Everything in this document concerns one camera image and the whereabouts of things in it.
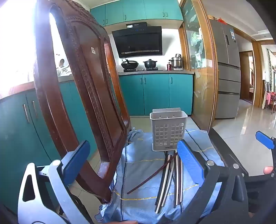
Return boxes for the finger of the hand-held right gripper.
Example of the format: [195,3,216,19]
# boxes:
[255,131,276,168]

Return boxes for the black lidded pot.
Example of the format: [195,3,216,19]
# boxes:
[143,59,158,70]

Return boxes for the distant wooden furniture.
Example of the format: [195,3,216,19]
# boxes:
[262,80,276,113]

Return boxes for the stainless steel pot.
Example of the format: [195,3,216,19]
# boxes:
[169,54,184,70]

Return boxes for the green hanging vine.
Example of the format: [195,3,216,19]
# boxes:
[267,48,274,82]

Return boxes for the white plastic utensil basket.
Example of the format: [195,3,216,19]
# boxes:
[150,108,188,151]

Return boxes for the grey refrigerator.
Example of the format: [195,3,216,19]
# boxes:
[208,19,241,119]

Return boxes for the black wok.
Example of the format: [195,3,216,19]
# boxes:
[121,58,139,70]

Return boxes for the gas stove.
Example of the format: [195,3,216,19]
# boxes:
[123,67,164,72]

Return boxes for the wooden doorway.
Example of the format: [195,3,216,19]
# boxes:
[239,50,255,104]

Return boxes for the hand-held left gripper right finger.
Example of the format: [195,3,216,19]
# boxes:
[177,140,248,224]

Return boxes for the carved wooden chair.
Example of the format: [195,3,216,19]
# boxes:
[33,0,132,205]

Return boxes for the wood framed glass door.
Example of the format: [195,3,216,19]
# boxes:
[179,0,217,132]

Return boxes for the teal wall cabinets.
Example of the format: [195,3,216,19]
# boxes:
[89,0,184,27]

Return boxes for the black range hood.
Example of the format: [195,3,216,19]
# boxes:
[111,22,162,58]

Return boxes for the light blue striped cloth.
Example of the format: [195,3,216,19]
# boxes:
[95,128,226,223]

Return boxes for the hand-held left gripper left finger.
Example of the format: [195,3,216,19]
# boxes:
[18,140,90,224]

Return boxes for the white dish rack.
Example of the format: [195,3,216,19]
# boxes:
[55,58,72,77]

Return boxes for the grey chopstick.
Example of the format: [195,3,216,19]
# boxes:
[161,154,173,202]

